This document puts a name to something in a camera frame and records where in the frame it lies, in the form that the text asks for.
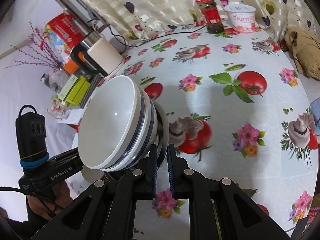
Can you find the small beige plate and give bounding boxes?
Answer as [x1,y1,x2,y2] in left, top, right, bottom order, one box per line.
[81,165,104,183]

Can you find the red lid sauce jar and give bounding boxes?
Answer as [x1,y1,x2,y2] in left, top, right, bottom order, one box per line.
[195,0,224,34]

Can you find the lime green box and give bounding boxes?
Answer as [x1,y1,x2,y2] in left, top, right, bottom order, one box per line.
[65,76,90,106]

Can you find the clear glass mug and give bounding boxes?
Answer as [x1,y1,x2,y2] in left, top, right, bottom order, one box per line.
[47,102,70,119]

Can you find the red snack box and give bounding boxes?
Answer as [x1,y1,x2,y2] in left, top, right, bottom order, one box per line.
[44,13,84,55]

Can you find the clear plastic bag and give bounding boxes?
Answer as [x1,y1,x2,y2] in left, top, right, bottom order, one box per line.
[40,70,69,93]

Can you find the white green flat box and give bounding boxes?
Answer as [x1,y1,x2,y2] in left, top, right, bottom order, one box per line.
[57,75,78,101]

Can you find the white bowl blue stripe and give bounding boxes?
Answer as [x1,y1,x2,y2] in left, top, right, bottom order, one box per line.
[102,87,158,172]
[78,75,144,170]

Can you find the stainless steel bowl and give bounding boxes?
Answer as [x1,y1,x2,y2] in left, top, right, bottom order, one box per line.
[135,100,169,169]

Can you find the white yogurt tub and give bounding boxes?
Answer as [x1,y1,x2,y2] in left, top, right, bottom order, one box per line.
[224,4,256,34]

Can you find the orange box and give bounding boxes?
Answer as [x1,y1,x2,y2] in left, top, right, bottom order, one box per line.
[63,60,79,75]

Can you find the person's left hand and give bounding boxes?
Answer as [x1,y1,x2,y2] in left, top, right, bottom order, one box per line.
[27,181,73,220]

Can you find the heart pattern curtain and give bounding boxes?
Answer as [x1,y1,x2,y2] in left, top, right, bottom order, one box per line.
[81,0,319,41]

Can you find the striped black white tray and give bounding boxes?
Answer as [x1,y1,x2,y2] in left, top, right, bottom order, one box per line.
[78,76,104,108]

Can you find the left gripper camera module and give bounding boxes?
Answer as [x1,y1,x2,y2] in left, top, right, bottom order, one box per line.
[15,105,49,170]

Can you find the purple dried flower branches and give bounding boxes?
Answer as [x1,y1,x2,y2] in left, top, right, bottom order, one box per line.
[1,21,63,70]

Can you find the folded blue grey cloths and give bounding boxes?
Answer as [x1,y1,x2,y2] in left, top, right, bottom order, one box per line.
[310,98,320,135]

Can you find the burlap sack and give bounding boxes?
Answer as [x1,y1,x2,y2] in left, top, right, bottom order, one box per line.
[284,27,320,81]

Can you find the fruit print tablecloth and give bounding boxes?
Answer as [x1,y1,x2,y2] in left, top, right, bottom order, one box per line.
[118,29,318,237]

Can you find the white electric kettle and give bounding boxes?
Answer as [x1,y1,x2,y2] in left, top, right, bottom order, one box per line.
[71,30,124,77]

